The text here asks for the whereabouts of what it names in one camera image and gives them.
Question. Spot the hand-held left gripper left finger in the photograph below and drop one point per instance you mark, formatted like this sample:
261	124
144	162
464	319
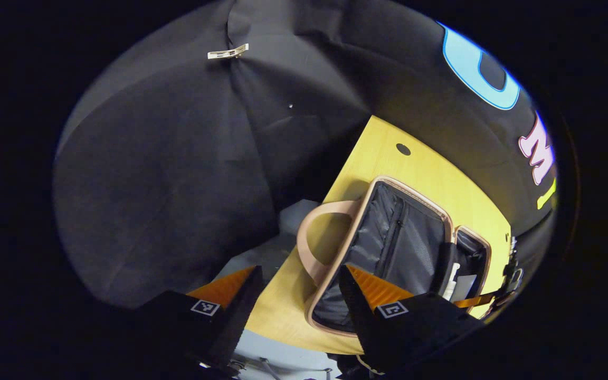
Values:
238	322

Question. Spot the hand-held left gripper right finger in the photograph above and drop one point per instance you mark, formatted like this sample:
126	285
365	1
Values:
359	316

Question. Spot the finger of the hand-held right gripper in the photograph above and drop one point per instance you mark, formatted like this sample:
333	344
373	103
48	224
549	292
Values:
443	266
475	301

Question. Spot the white pump bottle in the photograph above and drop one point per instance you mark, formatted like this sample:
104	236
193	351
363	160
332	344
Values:
450	287

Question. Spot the black backdrop cloth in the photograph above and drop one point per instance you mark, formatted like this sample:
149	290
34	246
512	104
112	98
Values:
177	158

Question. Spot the white tag clip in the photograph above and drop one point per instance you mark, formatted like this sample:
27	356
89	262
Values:
227	51

